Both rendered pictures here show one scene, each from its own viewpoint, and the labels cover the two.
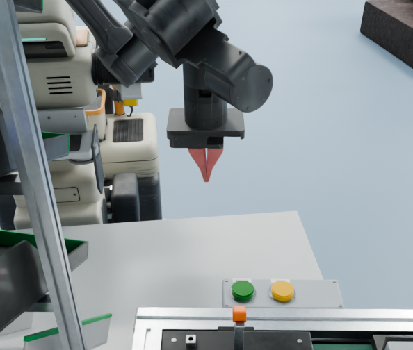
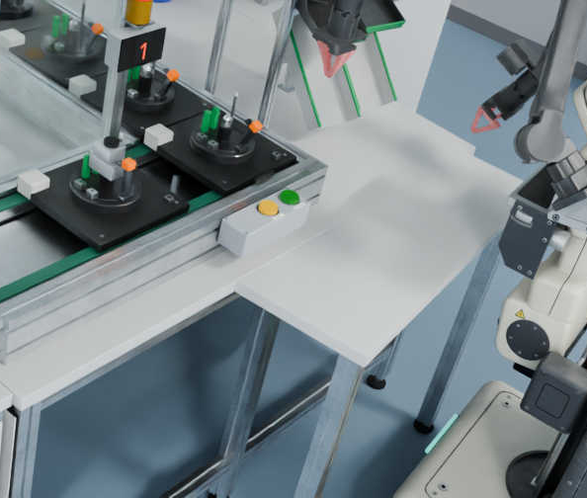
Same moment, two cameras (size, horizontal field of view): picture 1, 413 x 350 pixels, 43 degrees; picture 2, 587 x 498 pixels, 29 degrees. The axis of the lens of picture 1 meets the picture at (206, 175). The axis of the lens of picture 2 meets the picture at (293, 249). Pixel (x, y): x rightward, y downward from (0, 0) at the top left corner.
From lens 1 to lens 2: 2.48 m
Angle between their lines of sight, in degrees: 90
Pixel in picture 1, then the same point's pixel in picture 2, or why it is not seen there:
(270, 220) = (372, 332)
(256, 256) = (337, 291)
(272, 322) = (251, 191)
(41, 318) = (386, 187)
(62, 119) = not seen: hidden behind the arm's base
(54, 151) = not seen: outside the picture
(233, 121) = (326, 35)
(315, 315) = (233, 206)
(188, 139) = not seen: hidden behind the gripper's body
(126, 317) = (348, 210)
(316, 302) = (241, 213)
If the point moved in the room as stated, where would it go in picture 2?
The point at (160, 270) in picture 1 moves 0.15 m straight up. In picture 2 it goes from (377, 247) to (395, 191)
